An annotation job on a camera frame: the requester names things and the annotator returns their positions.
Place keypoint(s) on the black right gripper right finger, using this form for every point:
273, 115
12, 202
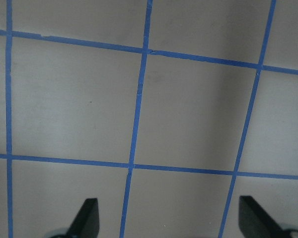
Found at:
255, 222

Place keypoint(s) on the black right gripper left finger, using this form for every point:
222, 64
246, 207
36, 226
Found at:
86, 223

